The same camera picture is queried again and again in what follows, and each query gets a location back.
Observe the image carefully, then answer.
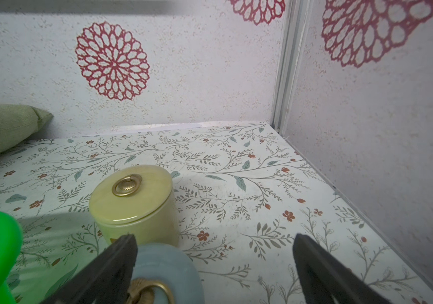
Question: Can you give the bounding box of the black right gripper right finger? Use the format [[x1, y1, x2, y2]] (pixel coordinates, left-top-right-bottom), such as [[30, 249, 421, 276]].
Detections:
[[293, 234, 388, 304]]

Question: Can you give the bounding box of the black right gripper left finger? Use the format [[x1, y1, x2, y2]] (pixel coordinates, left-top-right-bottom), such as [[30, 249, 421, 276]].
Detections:
[[43, 234, 138, 303]]

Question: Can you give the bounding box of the blue-grey tea canister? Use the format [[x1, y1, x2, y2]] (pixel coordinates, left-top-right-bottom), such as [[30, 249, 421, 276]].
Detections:
[[125, 243, 205, 303]]

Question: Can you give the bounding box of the green pillow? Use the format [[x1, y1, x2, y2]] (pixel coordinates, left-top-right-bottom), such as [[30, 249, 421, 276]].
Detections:
[[0, 105, 53, 153]]

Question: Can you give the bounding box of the beige tea canister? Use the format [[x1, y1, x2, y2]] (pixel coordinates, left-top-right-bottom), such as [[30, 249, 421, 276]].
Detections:
[[88, 165, 179, 247]]

